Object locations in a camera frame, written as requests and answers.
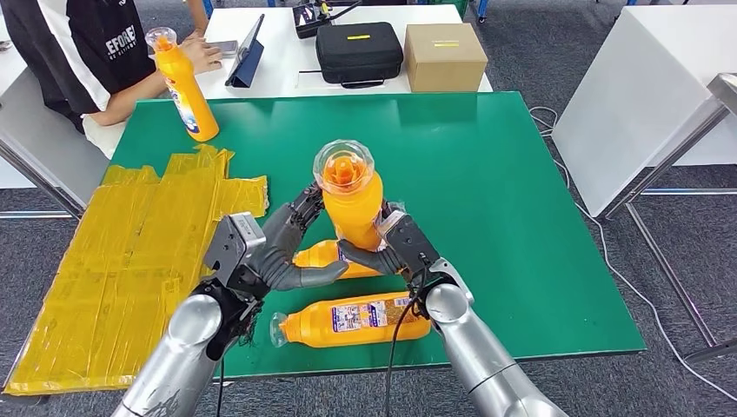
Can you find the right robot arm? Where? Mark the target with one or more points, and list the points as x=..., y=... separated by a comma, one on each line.
x=478, y=357

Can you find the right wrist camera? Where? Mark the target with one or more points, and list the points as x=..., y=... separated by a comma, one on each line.
x=411, y=244

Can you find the white side table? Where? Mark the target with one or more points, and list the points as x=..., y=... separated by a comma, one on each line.
x=633, y=103

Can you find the blue metal rack leg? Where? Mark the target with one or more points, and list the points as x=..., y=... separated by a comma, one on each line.
x=208, y=7
x=482, y=8

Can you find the person's left forearm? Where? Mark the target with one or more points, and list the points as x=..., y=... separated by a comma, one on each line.
x=197, y=16

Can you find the black remote controller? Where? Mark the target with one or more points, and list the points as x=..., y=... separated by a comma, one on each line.
x=308, y=20

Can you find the yellow taped plastic mat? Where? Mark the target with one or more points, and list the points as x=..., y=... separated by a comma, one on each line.
x=126, y=276

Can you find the tablet with navy case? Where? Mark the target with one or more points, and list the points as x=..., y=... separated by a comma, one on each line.
x=247, y=57

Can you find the brown cardboard box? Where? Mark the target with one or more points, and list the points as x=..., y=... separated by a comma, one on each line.
x=444, y=60

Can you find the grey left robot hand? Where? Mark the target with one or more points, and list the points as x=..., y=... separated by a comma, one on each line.
x=276, y=247

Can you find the orange detergent bottle clear cap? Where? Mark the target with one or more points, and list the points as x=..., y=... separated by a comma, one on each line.
x=345, y=319
x=351, y=213
x=316, y=253
x=187, y=98

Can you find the grey smartphone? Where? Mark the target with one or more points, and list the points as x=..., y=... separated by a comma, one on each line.
x=229, y=48

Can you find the person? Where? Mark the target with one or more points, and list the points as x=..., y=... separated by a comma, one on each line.
x=86, y=46

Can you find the person's right forearm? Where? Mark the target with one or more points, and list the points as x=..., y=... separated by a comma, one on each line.
x=126, y=101

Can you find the silver metal table frame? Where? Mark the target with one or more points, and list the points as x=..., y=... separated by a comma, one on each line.
x=722, y=92

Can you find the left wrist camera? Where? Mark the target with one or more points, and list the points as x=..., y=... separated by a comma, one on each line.
x=242, y=227

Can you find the grey desk with metal legs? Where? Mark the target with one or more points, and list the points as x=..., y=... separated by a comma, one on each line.
x=34, y=144

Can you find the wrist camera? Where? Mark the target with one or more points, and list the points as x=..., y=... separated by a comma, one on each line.
x=411, y=244
x=242, y=227

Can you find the person's right hand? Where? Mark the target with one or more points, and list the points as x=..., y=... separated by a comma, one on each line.
x=207, y=57

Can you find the black carry case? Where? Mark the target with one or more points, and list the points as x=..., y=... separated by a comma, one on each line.
x=358, y=54

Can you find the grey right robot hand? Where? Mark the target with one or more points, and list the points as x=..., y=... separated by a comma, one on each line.
x=368, y=260

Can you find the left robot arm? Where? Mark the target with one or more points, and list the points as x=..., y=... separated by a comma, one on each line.
x=173, y=357

